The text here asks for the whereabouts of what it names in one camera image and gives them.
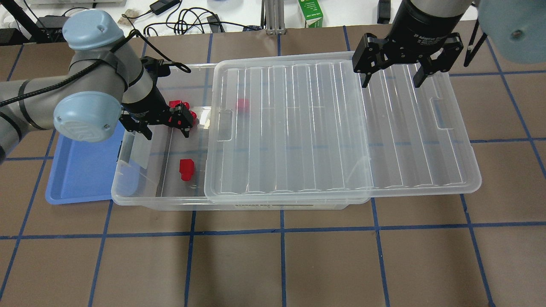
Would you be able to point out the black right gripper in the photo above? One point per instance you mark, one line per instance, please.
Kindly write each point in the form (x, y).
(420, 27)

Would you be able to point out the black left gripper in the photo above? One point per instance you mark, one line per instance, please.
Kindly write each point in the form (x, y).
(147, 110)

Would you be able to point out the red block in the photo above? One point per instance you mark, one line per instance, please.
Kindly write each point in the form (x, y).
(242, 105)
(186, 169)
(181, 116)

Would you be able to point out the clear plastic box lid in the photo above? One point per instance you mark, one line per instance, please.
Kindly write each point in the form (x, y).
(417, 140)

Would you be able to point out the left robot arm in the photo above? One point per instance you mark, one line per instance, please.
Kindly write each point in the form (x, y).
(107, 84)

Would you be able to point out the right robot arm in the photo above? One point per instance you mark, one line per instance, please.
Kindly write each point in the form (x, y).
(516, 27)

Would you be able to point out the clear plastic storage box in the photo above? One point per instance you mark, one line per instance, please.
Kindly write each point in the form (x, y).
(170, 179)

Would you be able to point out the blue plastic tray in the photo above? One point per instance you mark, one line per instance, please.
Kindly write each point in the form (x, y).
(83, 171)

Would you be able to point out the green white carton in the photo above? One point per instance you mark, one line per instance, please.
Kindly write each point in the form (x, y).
(311, 13)

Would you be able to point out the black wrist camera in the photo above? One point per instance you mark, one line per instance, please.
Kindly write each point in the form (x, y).
(156, 68)

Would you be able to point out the aluminium frame post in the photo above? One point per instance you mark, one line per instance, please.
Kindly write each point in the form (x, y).
(273, 17)

